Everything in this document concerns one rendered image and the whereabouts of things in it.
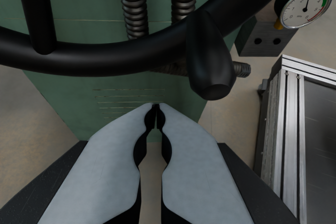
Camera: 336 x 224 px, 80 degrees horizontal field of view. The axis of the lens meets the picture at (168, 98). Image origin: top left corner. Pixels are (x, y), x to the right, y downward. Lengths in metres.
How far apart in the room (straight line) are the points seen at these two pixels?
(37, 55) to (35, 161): 0.79
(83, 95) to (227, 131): 0.63
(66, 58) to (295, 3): 0.28
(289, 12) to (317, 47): 1.25
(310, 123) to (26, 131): 1.08
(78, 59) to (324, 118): 0.85
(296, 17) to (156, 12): 0.21
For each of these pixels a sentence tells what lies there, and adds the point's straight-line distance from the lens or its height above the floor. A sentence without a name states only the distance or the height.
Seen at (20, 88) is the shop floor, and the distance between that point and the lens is 1.16.
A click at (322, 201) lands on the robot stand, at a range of 0.77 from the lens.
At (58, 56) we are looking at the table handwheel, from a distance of 0.18.
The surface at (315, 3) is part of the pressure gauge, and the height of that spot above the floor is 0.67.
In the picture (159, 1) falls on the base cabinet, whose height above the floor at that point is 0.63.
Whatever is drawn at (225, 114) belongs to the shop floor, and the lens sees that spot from 0.98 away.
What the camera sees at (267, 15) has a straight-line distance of 0.39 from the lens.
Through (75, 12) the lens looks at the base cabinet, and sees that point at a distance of 0.38.
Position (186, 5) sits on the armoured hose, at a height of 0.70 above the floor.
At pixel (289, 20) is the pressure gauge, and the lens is 0.35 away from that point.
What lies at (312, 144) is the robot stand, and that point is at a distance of 0.83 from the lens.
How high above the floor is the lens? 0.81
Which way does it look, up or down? 57 degrees down
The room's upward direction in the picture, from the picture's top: 8 degrees clockwise
